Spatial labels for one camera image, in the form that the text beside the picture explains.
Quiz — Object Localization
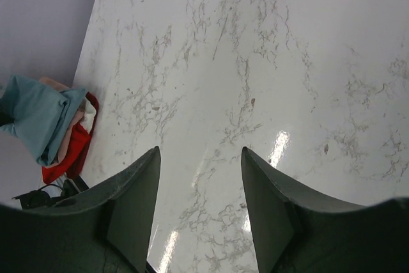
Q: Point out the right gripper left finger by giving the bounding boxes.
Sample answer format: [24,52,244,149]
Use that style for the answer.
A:
[56,146,160,272]

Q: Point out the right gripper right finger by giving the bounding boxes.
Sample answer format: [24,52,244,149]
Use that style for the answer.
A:
[242,147,377,272]

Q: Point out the blue grey t shirt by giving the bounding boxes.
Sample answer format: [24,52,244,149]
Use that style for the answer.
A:
[1,75,87,166]

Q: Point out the red folded t shirt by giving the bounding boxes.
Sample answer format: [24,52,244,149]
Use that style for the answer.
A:
[42,92,99,184]

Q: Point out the white folded t shirt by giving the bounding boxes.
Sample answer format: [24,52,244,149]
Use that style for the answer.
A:
[80,99,96,134]

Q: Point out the pink folded t shirt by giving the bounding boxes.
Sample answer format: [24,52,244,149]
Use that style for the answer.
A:
[39,77,86,168]

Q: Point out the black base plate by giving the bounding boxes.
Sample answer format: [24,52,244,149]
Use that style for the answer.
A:
[7,175,89,210]

